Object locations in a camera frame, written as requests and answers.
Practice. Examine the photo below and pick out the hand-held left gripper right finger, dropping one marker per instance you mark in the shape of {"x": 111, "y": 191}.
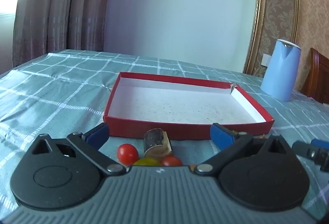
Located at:
{"x": 221, "y": 135}

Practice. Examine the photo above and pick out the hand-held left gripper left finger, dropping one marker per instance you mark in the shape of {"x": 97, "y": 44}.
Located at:
{"x": 99, "y": 134}

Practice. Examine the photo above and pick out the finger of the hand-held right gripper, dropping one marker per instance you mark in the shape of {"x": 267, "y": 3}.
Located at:
{"x": 320, "y": 142}
{"x": 309, "y": 152}

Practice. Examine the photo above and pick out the large red cherry tomato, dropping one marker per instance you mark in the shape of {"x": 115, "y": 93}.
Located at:
{"x": 127, "y": 153}

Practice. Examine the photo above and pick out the red cardboard box tray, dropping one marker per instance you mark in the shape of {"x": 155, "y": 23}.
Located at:
{"x": 185, "y": 108}

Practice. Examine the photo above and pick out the green cherry tomato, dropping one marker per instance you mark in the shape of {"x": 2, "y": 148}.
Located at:
{"x": 147, "y": 162}

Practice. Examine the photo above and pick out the small red cherry tomato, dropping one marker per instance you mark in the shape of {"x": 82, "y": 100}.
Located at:
{"x": 171, "y": 161}

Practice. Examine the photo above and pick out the green checked tablecloth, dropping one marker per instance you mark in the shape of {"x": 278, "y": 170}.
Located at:
{"x": 51, "y": 100}

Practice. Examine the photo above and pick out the wooden chair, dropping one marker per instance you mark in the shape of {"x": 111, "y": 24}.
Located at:
{"x": 318, "y": 77}

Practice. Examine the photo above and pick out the blue kettle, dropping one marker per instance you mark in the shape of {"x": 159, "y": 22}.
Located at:
{"x": 280, "y": 72}

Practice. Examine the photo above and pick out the patterned curtain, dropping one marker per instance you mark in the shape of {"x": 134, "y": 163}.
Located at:
{"x": 64, "y": 8}

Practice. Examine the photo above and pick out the white wall socket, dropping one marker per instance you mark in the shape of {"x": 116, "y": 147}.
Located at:
{"x": 265, "y": 60}

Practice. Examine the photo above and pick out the gold framed wall panel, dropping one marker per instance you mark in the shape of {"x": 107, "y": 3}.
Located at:
{"x": 277, "y": 8}

